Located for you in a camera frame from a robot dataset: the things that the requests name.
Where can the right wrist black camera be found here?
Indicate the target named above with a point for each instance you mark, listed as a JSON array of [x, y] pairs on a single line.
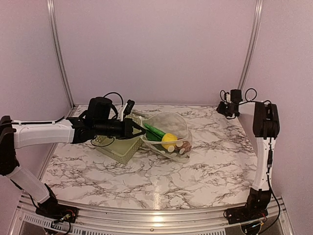
[[236, 96]]

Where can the right aluminium frame post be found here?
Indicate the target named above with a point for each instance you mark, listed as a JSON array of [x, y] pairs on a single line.
[[252, 42]]

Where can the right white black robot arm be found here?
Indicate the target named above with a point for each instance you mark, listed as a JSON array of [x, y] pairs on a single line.
[[265, 128]]

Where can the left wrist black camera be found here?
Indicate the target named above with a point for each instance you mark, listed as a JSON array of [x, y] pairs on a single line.
[[99, 109]]

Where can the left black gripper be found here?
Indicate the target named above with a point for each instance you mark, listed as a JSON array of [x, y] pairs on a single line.
[[127, 129]]

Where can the clear zip top bag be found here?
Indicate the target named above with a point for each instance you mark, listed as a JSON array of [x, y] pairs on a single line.
[[173, 123]]

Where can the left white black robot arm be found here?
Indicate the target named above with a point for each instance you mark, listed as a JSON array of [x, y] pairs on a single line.
[[15, 135]]

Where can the wrist black camera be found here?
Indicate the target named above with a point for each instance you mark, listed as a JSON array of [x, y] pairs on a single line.
[[99, 109], [236, 96]]

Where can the brown red potato toy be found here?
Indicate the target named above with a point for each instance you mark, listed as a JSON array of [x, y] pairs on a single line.
[[186, 146]]

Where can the pale green perforated basket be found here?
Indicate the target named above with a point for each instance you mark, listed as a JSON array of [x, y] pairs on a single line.
[[119, 150]]

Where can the front aluminium rail base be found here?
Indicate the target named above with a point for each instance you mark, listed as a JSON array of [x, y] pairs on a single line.
[[96, 220]]

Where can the yellow lemon toy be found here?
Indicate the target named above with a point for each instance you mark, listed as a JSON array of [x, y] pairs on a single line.
[[168, 140]]

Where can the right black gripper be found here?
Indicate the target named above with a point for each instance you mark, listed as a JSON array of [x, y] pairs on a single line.
[[221, 109]]

